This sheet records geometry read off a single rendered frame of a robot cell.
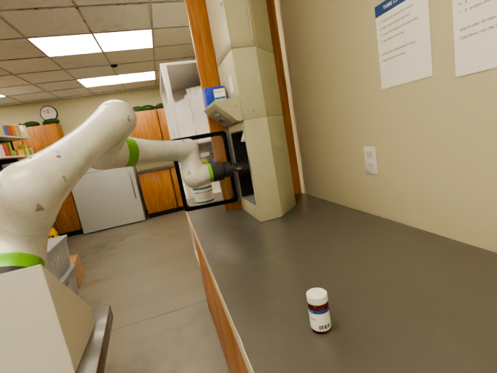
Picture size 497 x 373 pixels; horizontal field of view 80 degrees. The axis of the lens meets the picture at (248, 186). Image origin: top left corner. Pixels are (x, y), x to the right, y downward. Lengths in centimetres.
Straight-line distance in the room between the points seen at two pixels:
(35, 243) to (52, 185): 17
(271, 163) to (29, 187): 94
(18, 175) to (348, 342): 72
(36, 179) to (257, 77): 95
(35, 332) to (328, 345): 56
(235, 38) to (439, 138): 87
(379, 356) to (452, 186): 61
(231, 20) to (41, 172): 98
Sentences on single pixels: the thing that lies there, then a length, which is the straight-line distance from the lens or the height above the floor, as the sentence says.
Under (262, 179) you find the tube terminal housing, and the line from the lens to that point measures 136.
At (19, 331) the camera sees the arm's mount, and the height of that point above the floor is 106.
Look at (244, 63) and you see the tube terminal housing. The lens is 137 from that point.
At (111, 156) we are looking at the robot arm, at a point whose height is 135.
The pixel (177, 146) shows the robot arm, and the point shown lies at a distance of 136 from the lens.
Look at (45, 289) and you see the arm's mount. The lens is 71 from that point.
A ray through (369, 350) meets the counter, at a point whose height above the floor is 94.
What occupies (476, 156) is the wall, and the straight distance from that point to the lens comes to 101.
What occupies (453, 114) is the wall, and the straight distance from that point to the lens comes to 104.
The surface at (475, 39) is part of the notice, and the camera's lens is 100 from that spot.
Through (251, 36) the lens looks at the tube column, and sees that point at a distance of 142.
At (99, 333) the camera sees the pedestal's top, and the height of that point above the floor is 94.
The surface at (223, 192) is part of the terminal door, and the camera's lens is 165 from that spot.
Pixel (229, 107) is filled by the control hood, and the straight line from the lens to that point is 132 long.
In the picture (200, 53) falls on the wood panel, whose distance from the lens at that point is 174.
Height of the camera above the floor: 135
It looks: 10 degrees down
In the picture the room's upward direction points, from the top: 10 degrees counter-clockwise
